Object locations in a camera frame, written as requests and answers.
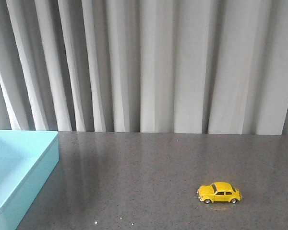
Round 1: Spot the yellow toy beetle car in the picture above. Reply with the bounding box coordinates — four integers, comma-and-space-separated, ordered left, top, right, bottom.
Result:
196, 182, 242, 204

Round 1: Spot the light blue metal box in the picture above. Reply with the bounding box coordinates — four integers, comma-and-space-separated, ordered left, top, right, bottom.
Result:
0, 130, 59, 230

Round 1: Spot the grey pleated curtain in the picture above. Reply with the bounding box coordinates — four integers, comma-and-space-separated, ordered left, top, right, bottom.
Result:
0, 0, 288, 135

